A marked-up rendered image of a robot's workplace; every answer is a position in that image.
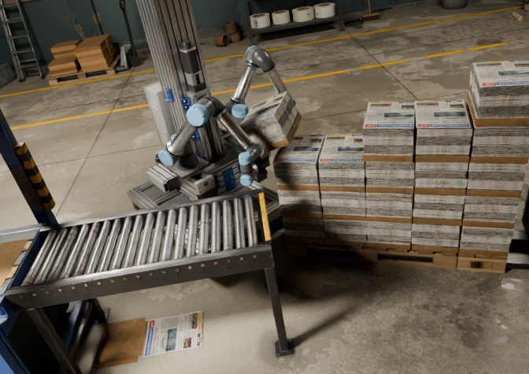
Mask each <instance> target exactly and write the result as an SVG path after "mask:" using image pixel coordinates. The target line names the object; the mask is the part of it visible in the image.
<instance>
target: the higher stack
mask: <svg viewBox="0 0 529 374"><path fill-rule="evenodd" d="M470 73H471V74H470V78H469V79H470V81H469V91H468V96H469V98H470V101H471V104H472V108H473V111H474V114H475V118H476V119H494V118H529V61H527V60H526V61H487V62H477V63H472V70H471V72H470ZM467 109H468V112H469V116H470V118H471V122H472V127H473V129H472V141H471V145H470V148H469V150H470V154H471V157H472V156H473V157H528V154H529V125H507V126H475V123H474V120H473V117H472V112H471V110H470V107H469V104H468V100H467ZM525 166H526V164H519V163H471V162H470V159H469V163H468V171H467V172H466V173H467V178H468V181H467V187H466V188H467V191H519V192H521V191H522V187H523V179H524V176H525V175H524V174H525ZM518 202H519V198H505V197H480V196H466V193H465V199H464V208H463V213H462V220H470V221H484V222H498V223H514V222H515V221H516V217H517V216H516V215H517V210H518V207H519V206H518ZM462 223H463V222H462ZM462 223H461V226H460V236H459V249H467V250H490V251H501V252H509V247H510V243H511V240H512V236H513V234H514V229H513V228H487V227H471V226H462ZM507 259H508V257H499V256H487V255H474V254H459V252H458V255H457V270H466V271H477V272H496V273H505V267H506V263H507Z"/></svg>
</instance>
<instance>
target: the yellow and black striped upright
mask: <svg viewBox="0 0 529 374"><path fill-rule="evenodd" d="M14 149H15V151H16V152H17V155H18V157H19V158H20V161H21V163H22V165H23V166H24V168H25V170H26V172H27V174H28V176H29V178H30V180H31V182H32V184H33V186H34V188H35V190H36V191H37V193H38V195H39V197H40V199H41V201H42V203H43V205H44V207H45V209H46V210H48V209H53V208H54V207H55V205H56V204H55V202H54V200H53V198H52V196H51V194H50V191H49V189H48V187H47V185H46V183H45V181H44V179H43V177H42V175H41V173H40V171H39V169H38V167H37V165H36V163H35V161H34V159H33V157H32V155H31V153H30V151H29V149H28V147H27V145H26V143H17V144H16V145H15V146H14Z"/></svg>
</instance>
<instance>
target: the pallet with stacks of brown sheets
mask: <svg viewBox="0 0 529 374"><path fill-rule="evenodd" d="M111 38H112V37H111V35H110V34H108V35H100V36H95V37H90V38H85V40H84V41H81V39H77V40H72V41H68V42H63V43H56V44H55V45H54V46H52V47H51V48H50V49H51V52H52V54H53V56H54V58H55V60H52V61H51V62H50V63H49V64H48V67H49V70H50V73H51V76H50V77H49V78H48V81H49V83H50V86H54V85H59V84H64V83H72V82H77V81H82V80H90V79H95V78H100V77H105V76H113V75H116V74H117V71H116V69H115V67H116V66H118V65H119V64H120V63H119V61H120V60H121V59H120V54H119V55H117V50H116V49H115V46H114V45H113V41H112V39H111ZM102 70H106V72H107V74H103V75H98V76H89V77H88V76H87V73H89V72H97V71H102ZM74 75H77V76H78V79H75V80H66V81H62V82H59V80H61V78H62V77H66V76H74Z"/></svg>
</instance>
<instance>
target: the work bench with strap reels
mask: <svg viewBox="0 0 529 374"><path fill-rule="evenodd" d="M247 1H250V0H244V5H245V11H246V19H247V24H248V29H249V35H250V37H249V39H250V40H251V45H252V46H255V45H254V42H253V35H255V34H260V33H265V32H270V31H278V30H283V29H288V28H296V27H301V26H306V25H311V24H319V23H324V22H328V21H333V23H332V24H337V23H336V21H337V20H340V30H339V31H345V30H344V29H343V13H342V0H339V13H338V12H337V11H335V0H332V2H326V3H320V4H317V5H315V6H314V9H313V7H312V6H303V7H299V8H296V9H292V13H293V17H290V14H289V10H279V11H275V12H273V13H272V20H270V17H269V13H257V14H254V15H251V16H250V12H249V7H248V2H247Z"/></svg>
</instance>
